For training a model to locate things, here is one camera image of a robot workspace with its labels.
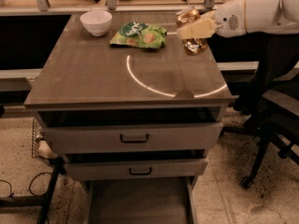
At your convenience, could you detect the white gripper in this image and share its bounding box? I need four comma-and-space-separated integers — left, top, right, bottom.
177, 0, 246, 40

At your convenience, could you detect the crushed orange soda can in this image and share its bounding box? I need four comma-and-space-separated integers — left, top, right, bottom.
176, 7, 207, 56

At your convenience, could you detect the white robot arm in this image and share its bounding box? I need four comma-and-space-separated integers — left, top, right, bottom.
177, 0, 299, 40

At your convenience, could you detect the green chip bag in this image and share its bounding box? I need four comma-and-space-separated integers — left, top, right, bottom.
109, 21, 167, 49

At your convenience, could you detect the black office chair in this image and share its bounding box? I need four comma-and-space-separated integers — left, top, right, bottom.
221, 34, 299, 189

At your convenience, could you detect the white ceramic bowl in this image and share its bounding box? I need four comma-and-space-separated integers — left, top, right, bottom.
80, 10, 112, 36

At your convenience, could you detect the grey drawer cabinet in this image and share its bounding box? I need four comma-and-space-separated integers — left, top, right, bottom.
23, 10, 238, 224

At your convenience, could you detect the upper grey drawer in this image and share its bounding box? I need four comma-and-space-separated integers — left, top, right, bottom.
41, 122, 222, 154

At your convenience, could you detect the lower grey drawer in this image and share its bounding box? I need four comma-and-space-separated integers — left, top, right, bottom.
65, 158, 208, 181

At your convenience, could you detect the bottom open grey drawer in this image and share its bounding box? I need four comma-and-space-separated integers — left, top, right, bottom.
84, 177, 198, 224

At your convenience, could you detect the black table leg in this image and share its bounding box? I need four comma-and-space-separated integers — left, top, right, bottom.
0, 157, 64, 224

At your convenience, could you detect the black upper drawer handle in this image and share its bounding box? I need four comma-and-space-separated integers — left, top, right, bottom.
120, 133, 150, 144

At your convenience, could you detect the black drawer handle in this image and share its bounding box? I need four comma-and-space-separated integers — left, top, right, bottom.
120, 133, 150, 144
129, 167, 152, 175

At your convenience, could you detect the black lower drawer handle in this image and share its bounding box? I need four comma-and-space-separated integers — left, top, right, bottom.
129, 167, 152, 175

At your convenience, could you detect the wire mesh basket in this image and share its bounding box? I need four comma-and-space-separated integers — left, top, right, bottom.
31, 119, 58, 166

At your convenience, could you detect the black floor cable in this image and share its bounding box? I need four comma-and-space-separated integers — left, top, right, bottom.
0, 171, 53, 198

